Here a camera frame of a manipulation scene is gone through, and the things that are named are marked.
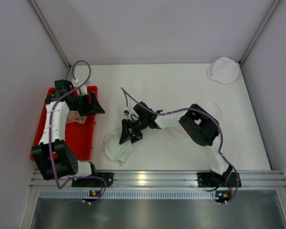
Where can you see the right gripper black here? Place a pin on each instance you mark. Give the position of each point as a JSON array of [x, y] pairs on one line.
[[132, 130]]

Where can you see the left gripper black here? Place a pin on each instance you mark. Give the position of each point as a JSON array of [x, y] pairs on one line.
[[89, 104]]

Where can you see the white mesh laundry bag pink trim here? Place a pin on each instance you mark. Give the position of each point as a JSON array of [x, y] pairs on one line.
[[212, 109]]

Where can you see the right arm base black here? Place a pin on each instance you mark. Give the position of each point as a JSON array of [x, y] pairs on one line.
[[212, 180]]

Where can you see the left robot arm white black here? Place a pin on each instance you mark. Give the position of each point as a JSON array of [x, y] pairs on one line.
[[64, 137]]

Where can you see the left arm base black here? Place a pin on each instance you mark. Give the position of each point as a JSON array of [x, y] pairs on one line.
[[99, 179]]

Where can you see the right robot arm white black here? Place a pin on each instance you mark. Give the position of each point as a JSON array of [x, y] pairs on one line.
[[161, 120]]

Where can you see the pink lace bra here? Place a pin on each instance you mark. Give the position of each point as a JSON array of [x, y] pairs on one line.
[[75, 117]]

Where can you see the spare white mesh laundry bag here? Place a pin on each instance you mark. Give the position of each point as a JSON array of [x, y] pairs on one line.
[[223, 70]]

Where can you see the red plastic bin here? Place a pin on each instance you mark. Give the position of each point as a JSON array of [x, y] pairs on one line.
[[77, 136]]

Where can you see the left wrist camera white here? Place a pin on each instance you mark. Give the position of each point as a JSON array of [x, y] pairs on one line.
[[82, 90]]

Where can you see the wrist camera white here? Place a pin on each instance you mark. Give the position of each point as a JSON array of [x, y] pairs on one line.
[[127, 113], [82, 90]]

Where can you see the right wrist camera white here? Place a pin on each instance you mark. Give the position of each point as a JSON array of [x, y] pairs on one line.
[[127, 113]]

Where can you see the aluminium mounting rail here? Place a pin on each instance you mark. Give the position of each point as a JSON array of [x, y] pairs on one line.
[[259, 179]]

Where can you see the slotted cable duct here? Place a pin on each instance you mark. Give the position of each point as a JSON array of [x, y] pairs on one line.
[[133, 194]]

